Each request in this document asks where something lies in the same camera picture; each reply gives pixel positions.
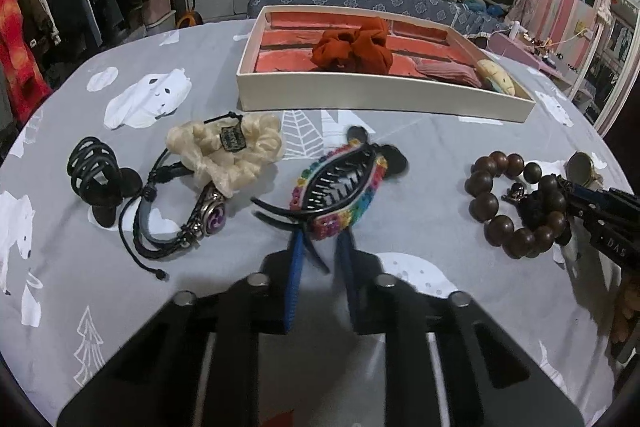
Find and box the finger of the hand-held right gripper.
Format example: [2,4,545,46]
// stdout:
[567,203,602,229]
[556,178,609,206]

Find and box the person's right hand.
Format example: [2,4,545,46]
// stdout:
[614,279,640,360]

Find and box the rainbow beaded hair claw clip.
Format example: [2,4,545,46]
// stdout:
[250,125,408,274]

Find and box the white tray with red lining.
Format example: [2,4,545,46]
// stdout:
[236,5,537,124]

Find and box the white framed standing mirror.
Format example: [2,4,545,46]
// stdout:
[582,0,640,128]

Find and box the red scrunchie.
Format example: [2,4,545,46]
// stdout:
[312,18,396,75]

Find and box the brown wooden bead bracelet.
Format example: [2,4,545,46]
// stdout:
[464,151,573,259]

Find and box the pink side table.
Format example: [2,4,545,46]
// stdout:
[487,29,593,108]

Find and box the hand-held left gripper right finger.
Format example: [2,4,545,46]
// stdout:
[339,232,586,427]

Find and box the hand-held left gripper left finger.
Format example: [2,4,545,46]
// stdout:
[57,232,304,427]

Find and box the yellow round hair accessory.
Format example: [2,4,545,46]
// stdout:
[475,59,517,96]

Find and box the black leather charm bracelet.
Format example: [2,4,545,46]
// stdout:
[119,147,228,282]

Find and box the cream satin scrunchie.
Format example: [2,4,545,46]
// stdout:
[166,112,285,200]

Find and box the pink ribbed hair accessory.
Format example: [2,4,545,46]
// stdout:
[416,61,483,88]

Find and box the black spiral hair clip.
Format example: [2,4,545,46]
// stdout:
[67,136,143,228]

